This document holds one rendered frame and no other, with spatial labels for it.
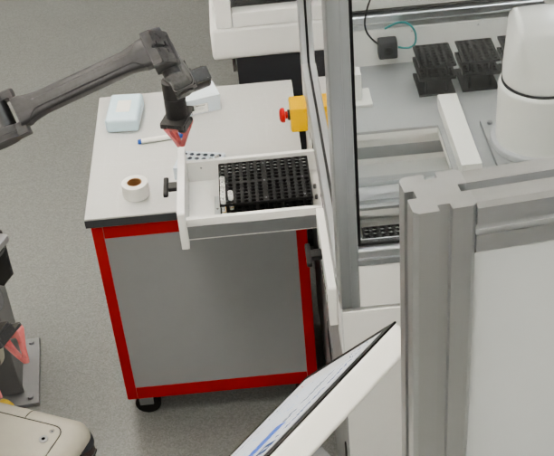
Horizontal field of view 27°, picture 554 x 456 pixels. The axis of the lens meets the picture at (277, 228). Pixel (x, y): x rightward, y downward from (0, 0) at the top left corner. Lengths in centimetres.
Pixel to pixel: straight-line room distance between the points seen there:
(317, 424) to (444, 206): 107
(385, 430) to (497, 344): 176
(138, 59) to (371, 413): 91
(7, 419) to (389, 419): 111
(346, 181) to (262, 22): 139
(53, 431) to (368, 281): 115
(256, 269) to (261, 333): 23
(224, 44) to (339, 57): 151
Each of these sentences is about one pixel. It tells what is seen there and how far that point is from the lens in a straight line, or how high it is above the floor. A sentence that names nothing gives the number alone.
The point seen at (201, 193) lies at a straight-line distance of 285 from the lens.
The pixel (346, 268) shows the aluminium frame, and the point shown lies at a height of 105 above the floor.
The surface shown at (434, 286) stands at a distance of 73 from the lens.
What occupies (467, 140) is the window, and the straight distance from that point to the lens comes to 212.
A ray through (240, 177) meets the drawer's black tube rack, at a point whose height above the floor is 90.
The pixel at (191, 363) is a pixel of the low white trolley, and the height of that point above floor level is 21.
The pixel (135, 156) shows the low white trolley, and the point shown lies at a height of 76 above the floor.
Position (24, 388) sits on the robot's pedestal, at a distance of 362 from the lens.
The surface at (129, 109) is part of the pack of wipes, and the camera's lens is 330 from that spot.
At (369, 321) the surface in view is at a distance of 233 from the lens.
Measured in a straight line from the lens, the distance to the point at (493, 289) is 77.
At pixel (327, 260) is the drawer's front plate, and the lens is 245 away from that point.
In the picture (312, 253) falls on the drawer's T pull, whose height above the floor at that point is 91.
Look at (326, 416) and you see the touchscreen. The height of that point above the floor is 118.
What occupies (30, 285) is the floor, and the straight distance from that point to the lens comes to 403.
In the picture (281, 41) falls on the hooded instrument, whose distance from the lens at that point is 347.
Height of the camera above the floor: 246
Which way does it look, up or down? 37 degrees down
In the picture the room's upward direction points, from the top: 5 degrees counter-clockwise
